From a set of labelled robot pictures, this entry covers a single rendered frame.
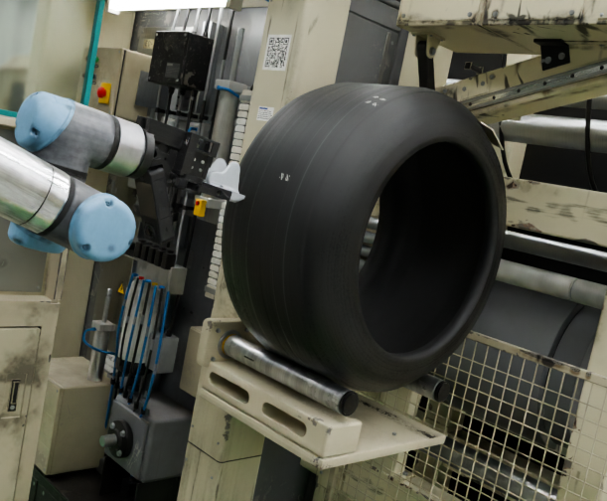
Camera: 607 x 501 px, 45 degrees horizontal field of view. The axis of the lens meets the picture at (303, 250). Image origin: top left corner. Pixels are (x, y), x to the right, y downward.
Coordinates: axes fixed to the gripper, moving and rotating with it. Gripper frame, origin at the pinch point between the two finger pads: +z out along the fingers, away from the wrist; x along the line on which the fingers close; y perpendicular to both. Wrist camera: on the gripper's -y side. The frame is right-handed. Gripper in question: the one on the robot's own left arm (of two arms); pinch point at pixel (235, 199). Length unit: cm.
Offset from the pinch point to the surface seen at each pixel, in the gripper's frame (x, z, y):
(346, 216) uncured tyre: -11.8, 12.9, 2.7
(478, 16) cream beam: 3, 49, 51
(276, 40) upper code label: 33, 25, 35
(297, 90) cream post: 25.3, 27.9, 25.4
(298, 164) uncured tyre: -1.4, 9.4, 8.6
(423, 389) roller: -10, 53, -25
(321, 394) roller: -7.9, 24.8, -28.1
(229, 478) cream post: 23, 40, -60
